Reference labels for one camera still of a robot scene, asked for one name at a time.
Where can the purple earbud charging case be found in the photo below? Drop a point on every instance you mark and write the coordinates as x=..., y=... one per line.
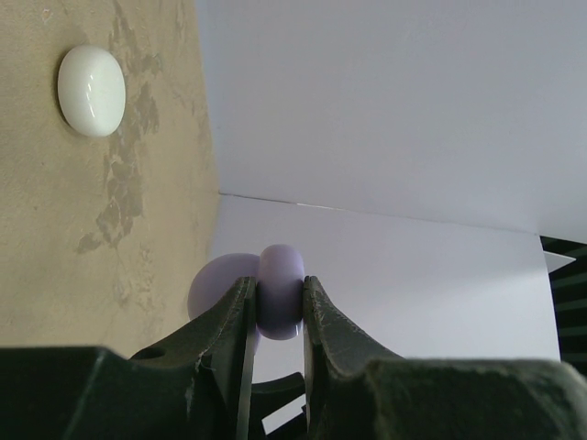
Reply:
x=279, y=272

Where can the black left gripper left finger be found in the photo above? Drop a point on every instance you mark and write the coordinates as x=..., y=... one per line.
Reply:
x=192, y=384

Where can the white earbud charging case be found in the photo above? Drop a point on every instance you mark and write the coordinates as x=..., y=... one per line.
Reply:
x=91, y=91

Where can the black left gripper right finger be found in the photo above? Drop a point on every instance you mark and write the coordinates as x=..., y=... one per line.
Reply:
x=356, y=388

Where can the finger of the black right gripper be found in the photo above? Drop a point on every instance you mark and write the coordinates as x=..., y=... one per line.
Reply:
x=290, y=386

